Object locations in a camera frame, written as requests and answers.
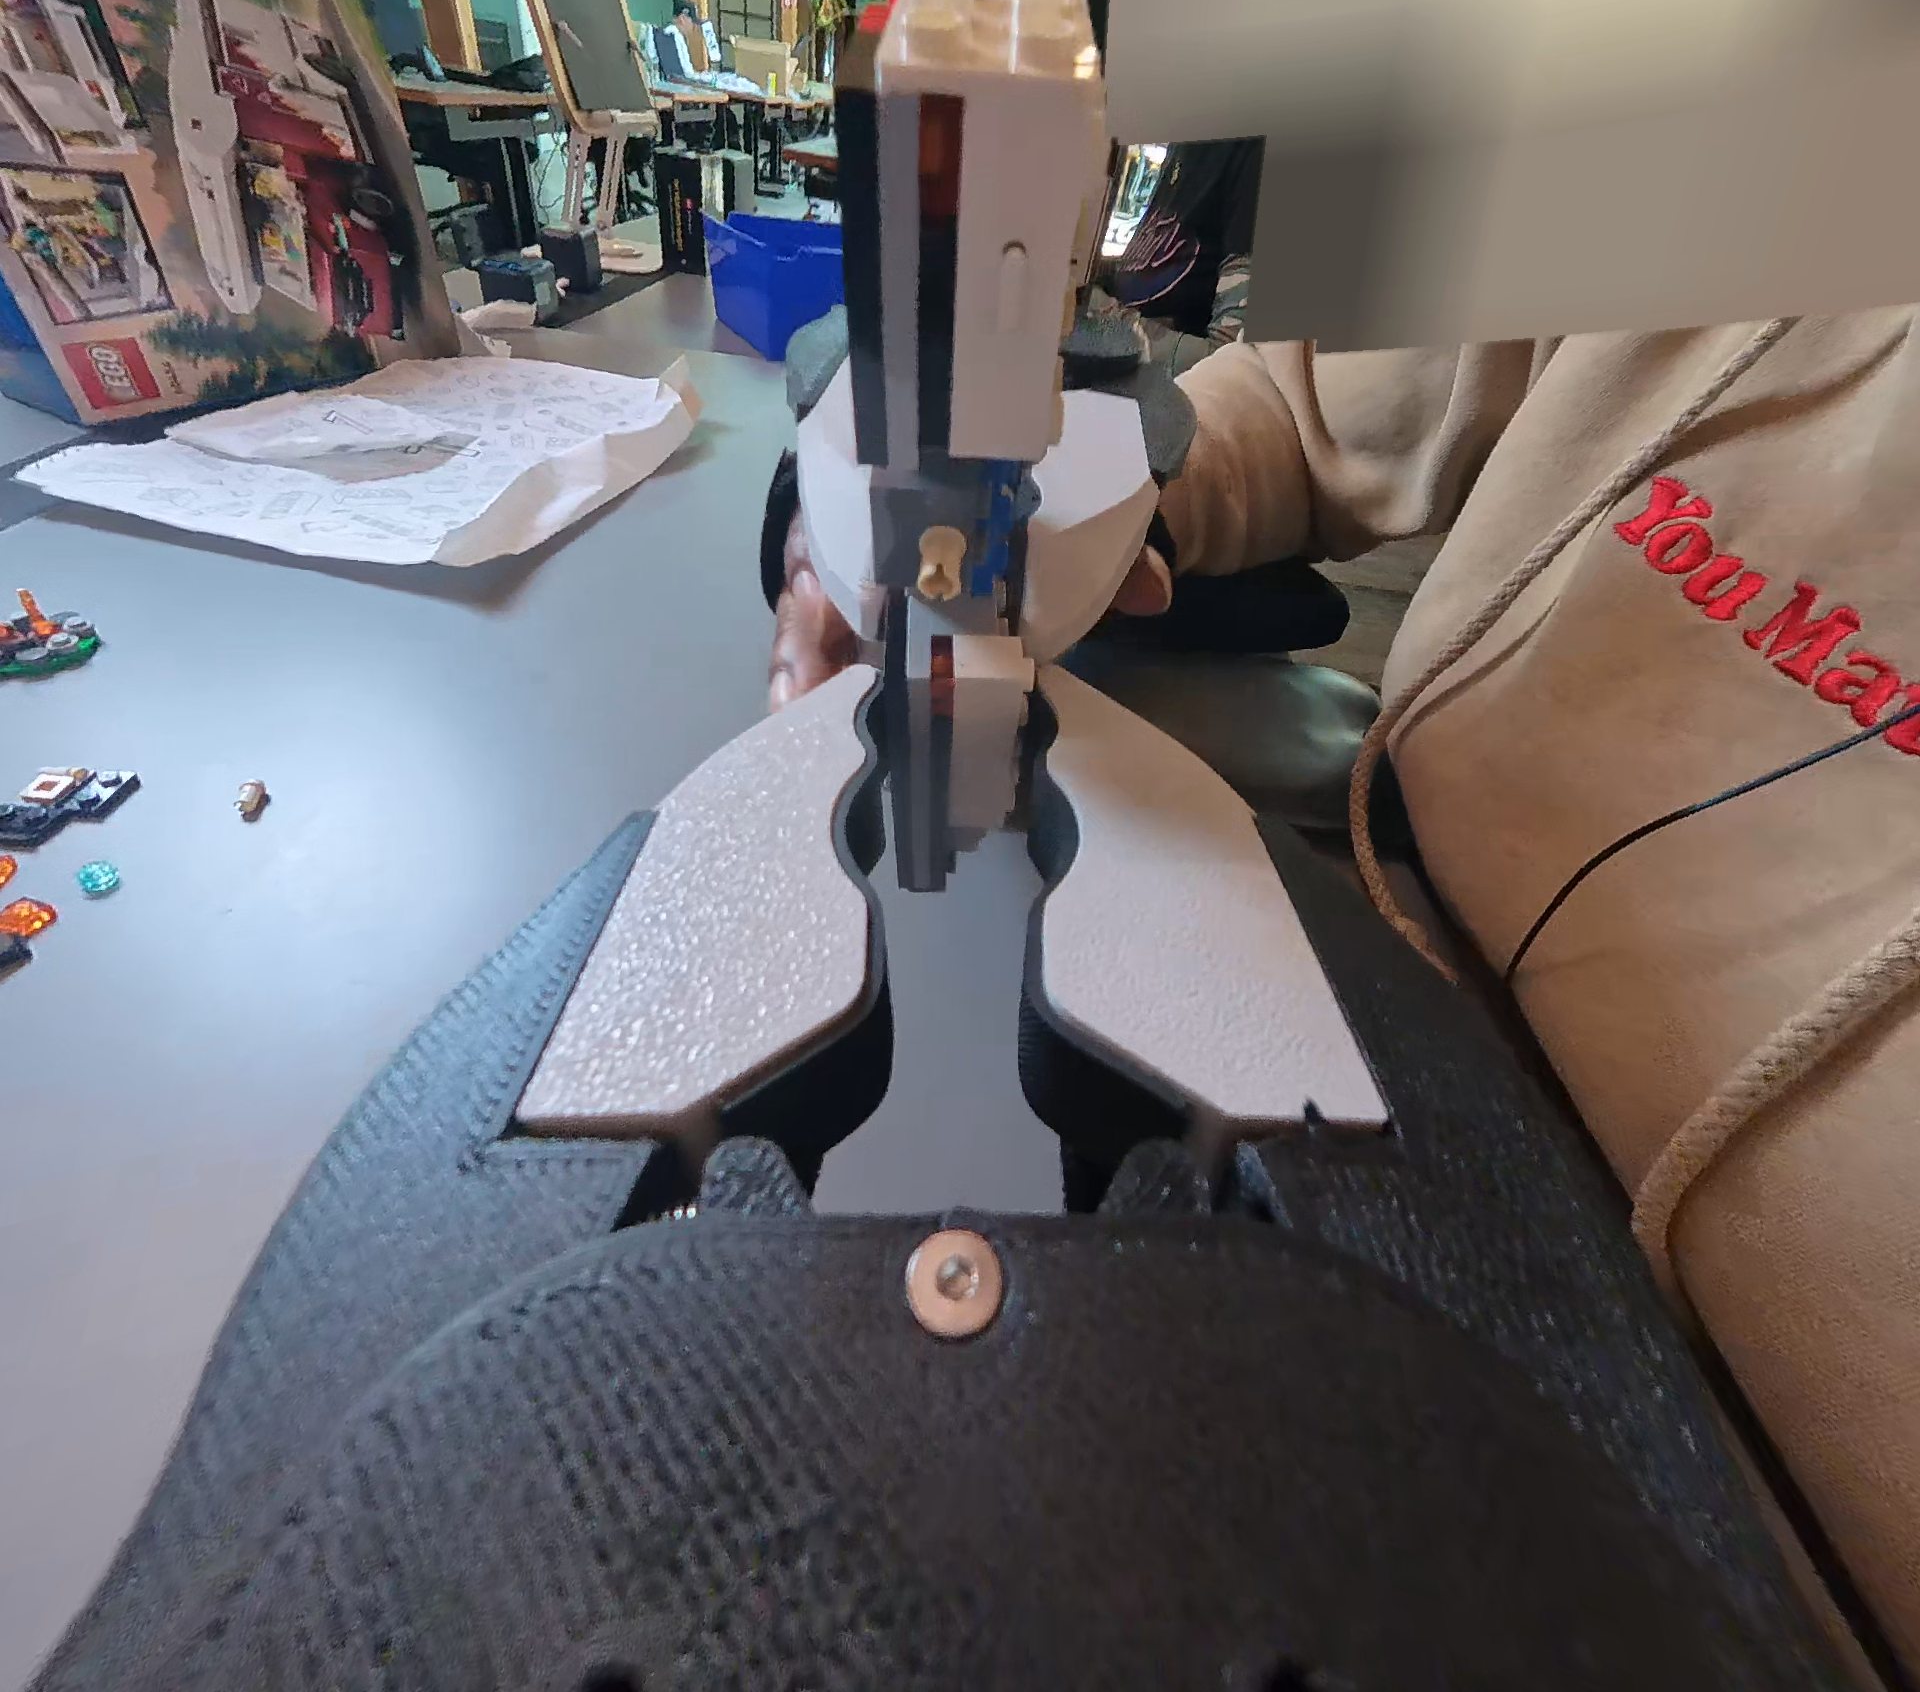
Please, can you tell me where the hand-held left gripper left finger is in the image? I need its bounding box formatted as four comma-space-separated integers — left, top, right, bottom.
512, 666, 891, 1140

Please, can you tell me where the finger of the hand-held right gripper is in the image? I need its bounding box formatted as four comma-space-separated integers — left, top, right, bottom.
795, 395, 911, 662
1021, 391, 1164, 662

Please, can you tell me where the black lego plate assembly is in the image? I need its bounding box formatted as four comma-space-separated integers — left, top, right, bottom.
0, 765, 142, 846

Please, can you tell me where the person's right hand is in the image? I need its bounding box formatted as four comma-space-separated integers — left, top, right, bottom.
768, 515, 1177, 716

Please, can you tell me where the white printed paper bag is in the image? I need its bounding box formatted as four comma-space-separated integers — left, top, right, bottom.
14, 354, 703, 570

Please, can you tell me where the grey lego model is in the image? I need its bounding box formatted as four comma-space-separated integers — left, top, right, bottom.
832, 0, 1113, 896

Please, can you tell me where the thin black cable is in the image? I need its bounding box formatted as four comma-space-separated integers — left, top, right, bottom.
1504, 695, 1920, 983

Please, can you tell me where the lego campfire on green plate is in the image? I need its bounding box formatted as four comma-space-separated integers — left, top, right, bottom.
0, 589, 104, 678

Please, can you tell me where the person's beige hoodie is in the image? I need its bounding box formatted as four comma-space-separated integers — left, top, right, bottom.
1351, 304, 1920, 1692

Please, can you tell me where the lego set box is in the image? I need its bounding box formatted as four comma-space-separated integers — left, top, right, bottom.
0, 0, 468, 427

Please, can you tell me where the person's right forearm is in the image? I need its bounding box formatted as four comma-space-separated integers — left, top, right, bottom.
1163, 335, 1571, 570

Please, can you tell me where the blue storage bin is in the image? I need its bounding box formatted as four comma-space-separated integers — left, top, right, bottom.
703, 210, 851, 362

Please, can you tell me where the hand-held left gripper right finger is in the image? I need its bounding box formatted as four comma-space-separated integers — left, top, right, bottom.
1025, 666, 1391, 1134

